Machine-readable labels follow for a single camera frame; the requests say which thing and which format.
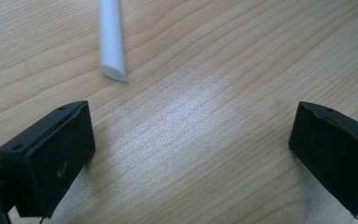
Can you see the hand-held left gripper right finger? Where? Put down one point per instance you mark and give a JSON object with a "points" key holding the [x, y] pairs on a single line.
{"points": [[335, 149]]}

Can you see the white plastic tube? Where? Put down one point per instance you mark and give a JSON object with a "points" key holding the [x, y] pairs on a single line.
{"points": [[111, 40]]}

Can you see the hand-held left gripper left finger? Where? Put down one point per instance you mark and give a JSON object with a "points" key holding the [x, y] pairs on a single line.
{"points": [[48, 155]]}

